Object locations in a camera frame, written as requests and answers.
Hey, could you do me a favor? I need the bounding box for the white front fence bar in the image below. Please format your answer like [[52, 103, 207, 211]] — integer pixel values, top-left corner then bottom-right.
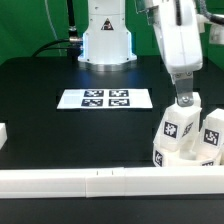
[[0, 166, 224, 198]]

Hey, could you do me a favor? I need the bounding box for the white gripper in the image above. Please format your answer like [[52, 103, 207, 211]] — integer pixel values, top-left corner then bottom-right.
[[146, 0, 203, 107]]

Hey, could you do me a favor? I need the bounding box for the black cable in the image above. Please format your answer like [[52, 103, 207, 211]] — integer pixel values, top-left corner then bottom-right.
[[31, 0, 84, 58]]

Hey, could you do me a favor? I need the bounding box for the white left fence bar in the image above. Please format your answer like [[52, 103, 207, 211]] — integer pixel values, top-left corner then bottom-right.
[[0, 123, 7, 150]]

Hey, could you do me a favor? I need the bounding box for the white thin cable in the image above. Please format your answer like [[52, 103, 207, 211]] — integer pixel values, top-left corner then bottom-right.
[[44, 0, 63, 57]]

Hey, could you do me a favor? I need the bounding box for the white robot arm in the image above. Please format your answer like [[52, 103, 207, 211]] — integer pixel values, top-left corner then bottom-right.
[[78, 0, 224, 107]]

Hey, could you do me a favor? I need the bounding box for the white marker sheet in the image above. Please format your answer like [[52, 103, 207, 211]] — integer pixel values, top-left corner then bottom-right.
[[57, 89, 153, 109]]

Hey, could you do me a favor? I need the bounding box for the white fence bar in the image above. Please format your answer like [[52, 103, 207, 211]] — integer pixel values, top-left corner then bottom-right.
[[0, 123, 7, 150], [0, 166, 224, 198]]

